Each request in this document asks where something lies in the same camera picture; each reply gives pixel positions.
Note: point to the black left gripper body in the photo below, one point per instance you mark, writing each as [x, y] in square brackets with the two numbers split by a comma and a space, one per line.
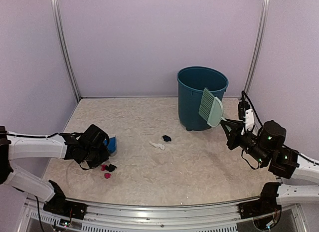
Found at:
[95, 157]

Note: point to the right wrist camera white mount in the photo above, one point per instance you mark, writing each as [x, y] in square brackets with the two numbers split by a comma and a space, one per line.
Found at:
[246, 113]

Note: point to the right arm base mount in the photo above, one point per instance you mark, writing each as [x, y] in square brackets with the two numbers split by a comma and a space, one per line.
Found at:
[265, 204]

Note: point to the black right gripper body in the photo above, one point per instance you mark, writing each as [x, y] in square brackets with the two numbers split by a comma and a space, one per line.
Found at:
[258, 153]

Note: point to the black scrap by pink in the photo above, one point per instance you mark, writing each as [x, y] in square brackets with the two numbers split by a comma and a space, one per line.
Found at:
[110, 168]

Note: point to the teal plastic trash bin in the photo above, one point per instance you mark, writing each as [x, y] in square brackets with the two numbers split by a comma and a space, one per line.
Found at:
[191, 83]

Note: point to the light green hand brush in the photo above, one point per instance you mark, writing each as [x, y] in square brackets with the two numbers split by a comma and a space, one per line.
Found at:
[211, 108]

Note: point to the aluminium frame post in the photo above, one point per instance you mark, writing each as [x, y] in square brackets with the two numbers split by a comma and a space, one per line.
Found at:
[64, 49]
[258, 44]

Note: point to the dark blue scrap near bin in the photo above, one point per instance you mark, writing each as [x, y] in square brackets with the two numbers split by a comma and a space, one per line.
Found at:
[166, 138]

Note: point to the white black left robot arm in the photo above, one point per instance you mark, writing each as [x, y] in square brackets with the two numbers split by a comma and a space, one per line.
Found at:
[20, 146]

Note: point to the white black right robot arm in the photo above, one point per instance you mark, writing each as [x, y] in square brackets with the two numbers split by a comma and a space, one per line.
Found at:
[287, 163]

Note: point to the blue plastic dustpan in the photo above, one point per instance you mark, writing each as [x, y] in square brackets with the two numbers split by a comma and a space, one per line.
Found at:
[111, 145]

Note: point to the white paper scrap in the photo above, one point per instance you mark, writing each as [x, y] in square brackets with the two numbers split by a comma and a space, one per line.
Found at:
[157, 145]

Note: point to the left aluminium frame post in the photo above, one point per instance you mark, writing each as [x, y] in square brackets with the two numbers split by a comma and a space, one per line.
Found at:
[64, 49]

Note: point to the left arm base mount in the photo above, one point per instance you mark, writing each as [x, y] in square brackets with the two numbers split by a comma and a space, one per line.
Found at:
[64, 208]

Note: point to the right aluminium frame post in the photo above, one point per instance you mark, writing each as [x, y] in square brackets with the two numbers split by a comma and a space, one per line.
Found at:
[258, 44]

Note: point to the aluminium front rail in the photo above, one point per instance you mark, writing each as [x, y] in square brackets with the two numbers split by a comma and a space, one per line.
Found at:
[101, 217]

